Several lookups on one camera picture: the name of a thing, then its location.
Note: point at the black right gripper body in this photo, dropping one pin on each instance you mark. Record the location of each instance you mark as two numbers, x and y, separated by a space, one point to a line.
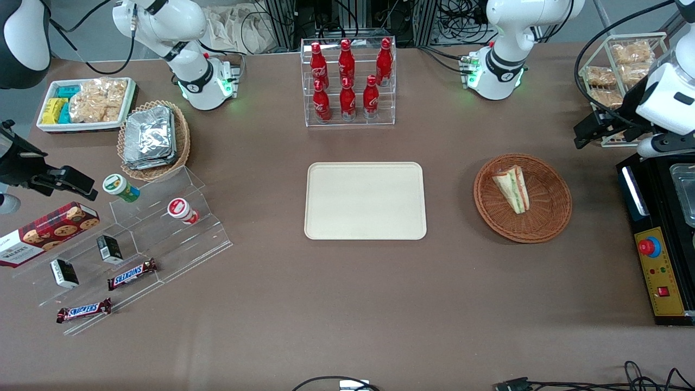
15 163

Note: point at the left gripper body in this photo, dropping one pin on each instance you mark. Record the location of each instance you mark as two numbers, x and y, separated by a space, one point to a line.
628 112

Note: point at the triangular sandwich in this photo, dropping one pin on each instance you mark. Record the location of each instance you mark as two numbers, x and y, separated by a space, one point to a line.
513 187

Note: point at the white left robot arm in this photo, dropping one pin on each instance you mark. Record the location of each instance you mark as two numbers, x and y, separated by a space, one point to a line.
510 54

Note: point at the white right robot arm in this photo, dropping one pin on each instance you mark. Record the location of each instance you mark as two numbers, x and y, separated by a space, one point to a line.
184 60

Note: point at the brown wicker basket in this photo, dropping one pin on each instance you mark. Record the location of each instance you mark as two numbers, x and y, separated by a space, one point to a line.
545 217

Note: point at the light wicker basket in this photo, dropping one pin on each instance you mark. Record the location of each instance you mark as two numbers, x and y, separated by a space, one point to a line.
182 138

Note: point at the beige plastic tray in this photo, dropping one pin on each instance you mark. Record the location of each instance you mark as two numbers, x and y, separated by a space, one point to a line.
365 201

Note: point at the clear bag of pastries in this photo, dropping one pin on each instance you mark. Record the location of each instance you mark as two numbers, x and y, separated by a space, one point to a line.
635 74
605 98
600 76
632 52

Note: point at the green yoghurt cup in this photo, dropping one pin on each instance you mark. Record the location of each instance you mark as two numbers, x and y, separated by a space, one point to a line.
119 187

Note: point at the red tartan cookie box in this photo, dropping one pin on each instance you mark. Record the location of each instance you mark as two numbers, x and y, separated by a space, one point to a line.
49 231

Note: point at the yellow snack packet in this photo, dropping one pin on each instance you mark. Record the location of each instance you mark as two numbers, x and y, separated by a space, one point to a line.
53 110

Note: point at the teal snack packet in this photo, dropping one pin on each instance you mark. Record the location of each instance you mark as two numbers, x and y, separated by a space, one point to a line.
64 114
69 90

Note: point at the small black box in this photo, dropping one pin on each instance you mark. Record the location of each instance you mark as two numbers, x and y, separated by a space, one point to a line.
109 248
64 273

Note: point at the silver foil packet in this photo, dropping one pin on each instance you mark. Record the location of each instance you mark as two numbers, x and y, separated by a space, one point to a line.
149 162
149 130

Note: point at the clear bag of crackers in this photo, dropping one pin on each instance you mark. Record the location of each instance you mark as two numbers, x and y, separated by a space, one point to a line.
98 100

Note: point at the black appliance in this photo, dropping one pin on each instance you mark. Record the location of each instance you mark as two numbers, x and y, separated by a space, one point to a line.
654 195

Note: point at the white rectangular snack container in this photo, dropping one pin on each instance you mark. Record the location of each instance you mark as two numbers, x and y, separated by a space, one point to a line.
130 103

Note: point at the clear plastic container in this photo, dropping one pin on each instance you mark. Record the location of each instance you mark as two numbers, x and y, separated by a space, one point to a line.
685 193

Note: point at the Snickers chocolate bar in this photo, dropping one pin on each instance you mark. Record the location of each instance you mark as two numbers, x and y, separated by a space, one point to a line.
132 274
84 310

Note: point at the clear acrylic stepped stand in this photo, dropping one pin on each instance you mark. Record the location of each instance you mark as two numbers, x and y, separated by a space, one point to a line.
163 247

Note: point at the red yoghurt cup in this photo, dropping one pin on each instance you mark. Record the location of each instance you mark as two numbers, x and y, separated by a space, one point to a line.
181 210

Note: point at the clear acrylic bottle rack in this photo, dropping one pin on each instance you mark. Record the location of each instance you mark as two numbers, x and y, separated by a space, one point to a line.
380 114

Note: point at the beige cloth bag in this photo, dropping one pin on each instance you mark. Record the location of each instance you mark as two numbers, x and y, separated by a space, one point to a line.
233 27

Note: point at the red cola bottle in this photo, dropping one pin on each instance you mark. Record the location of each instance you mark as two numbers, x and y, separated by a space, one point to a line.
384 62
371 99
347 102
321 104
346 64
319 68

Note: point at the black plug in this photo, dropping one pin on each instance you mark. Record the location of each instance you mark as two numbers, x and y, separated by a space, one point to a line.
513 385

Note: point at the white power adapter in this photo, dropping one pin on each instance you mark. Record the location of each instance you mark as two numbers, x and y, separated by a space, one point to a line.
354 385

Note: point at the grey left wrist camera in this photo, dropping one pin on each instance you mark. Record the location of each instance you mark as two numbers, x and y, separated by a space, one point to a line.
659 146

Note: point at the aluminium frame post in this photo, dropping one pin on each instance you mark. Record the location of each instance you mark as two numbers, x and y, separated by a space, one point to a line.
423 21
282 24

